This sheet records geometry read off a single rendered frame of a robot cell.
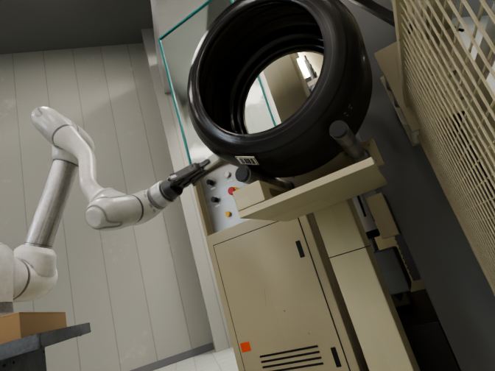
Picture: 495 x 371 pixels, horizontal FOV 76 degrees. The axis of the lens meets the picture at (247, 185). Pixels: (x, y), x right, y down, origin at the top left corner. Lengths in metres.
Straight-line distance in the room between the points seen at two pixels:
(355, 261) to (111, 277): 3.56
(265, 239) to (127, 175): 3.35
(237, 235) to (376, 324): 0.74
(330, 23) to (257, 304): 1.17
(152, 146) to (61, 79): 1.68
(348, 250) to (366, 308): 0.19
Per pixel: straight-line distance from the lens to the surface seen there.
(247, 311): 1.59
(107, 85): 5.39
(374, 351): 1.19
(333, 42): 0.89
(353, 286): 1.15
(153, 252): 4.31
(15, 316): 1.17
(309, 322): 1.48
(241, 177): 0.87
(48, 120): 1.50
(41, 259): 1.52
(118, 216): 1.06
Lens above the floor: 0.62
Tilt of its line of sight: 16 degrees up
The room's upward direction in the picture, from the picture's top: 17 degrees counter-clockwise
